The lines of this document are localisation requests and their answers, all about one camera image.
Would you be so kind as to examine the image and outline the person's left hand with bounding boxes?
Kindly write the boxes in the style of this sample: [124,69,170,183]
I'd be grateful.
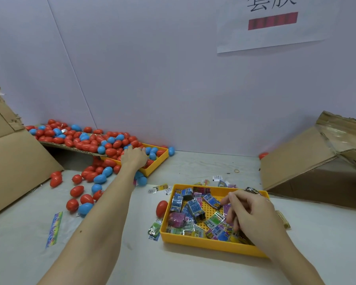
[120,145,149,175]

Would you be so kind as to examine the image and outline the person's left forearm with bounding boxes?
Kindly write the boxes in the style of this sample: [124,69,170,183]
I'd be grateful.
[38,169,137,285]

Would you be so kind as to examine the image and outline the brown cardboard sheet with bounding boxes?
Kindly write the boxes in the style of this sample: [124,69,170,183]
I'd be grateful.
[42,141,108,157]

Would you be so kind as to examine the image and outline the clear bag with coloured label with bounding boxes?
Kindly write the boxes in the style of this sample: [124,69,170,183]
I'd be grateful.
[45,201,102,248]

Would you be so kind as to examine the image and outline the torn flattened cardboard box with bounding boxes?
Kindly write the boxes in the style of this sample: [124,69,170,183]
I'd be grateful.
[259,111,356,211]

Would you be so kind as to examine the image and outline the person's right hand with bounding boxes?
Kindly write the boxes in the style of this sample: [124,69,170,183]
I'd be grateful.
[220,189,288,259]

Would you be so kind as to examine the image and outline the yellow plastic tray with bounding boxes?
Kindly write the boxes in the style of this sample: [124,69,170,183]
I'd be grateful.
[159,184,271,259]

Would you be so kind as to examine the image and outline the tall brown cardboard box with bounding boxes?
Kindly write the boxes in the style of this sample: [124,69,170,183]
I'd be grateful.
[0,73,64,220]

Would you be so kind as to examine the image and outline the yellow label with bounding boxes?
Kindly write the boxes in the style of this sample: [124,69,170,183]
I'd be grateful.
[277,211,292,230]

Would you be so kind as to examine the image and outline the white paper sign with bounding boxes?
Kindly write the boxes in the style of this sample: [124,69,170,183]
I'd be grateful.
[216,0,342,55]

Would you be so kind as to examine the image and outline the pile of plastic eggs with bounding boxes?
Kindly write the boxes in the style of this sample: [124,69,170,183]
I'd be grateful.
[25,119,176,216]

